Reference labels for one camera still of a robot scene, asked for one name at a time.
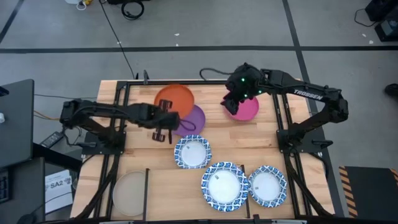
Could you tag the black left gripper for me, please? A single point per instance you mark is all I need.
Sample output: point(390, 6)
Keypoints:
point(164, 119)

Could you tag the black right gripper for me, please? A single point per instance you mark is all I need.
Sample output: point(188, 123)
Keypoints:
point(244, 85)

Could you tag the pink plastic plate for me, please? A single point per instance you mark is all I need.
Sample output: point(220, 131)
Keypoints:
point(248, 110)

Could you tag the orange plastic plate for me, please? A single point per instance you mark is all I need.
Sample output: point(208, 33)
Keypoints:
point(182, 98)

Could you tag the purple plastic plate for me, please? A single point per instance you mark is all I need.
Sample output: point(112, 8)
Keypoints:
point(194, 118)

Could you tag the blue patterned paper plate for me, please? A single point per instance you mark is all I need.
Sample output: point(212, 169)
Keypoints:
point(224, 186)
point(267, 186)
point(192, 152)

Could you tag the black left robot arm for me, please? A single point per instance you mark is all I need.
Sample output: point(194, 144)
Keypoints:
point(102, 110)

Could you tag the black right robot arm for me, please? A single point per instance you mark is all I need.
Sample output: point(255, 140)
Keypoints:
point(311, 93)

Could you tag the black table clamp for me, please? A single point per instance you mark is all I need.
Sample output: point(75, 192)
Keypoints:
point(145, 77)
point(256, 218)

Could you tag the beige plastic plate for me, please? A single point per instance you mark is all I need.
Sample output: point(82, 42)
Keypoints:
point(129, 193)

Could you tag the black power adapter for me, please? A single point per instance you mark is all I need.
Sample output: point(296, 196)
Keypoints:
point(52, 139)

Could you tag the white printed paper sheet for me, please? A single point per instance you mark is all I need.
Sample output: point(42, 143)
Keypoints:
point(57, 193)

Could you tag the black rounded floor object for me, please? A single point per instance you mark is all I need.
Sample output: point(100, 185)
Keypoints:
point(392, 90)

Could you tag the white and yellow plug bundle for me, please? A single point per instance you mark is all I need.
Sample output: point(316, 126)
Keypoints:
point(71, 1)

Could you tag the black equipment with grey panel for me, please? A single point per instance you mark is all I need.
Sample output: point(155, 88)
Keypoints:
point(388, 29)

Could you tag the black cabinet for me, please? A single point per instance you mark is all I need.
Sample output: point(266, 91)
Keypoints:
point(25, 193)

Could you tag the black equipment box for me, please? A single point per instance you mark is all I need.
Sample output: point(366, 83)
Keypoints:
point(382, 7)

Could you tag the small white object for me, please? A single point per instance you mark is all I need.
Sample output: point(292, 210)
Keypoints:
point(1, 118)

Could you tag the black platform with striped edges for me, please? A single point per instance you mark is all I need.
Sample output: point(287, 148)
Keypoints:
point(373, 193)

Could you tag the black keypad panel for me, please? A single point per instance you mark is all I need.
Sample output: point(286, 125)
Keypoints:
point(4, 186)

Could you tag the black aluminium table frame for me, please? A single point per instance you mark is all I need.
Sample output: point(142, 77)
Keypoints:
point(186, 82)

